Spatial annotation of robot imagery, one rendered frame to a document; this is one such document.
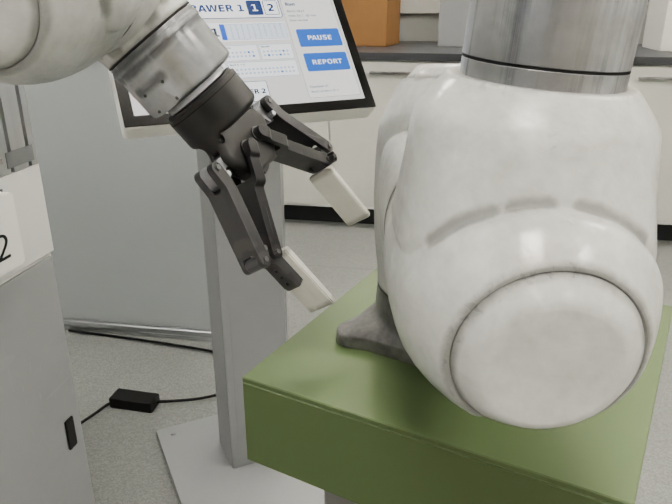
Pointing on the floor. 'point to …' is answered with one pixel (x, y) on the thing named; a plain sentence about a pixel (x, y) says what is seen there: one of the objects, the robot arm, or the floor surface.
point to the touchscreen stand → (231, 295)
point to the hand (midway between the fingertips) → (335, 252)
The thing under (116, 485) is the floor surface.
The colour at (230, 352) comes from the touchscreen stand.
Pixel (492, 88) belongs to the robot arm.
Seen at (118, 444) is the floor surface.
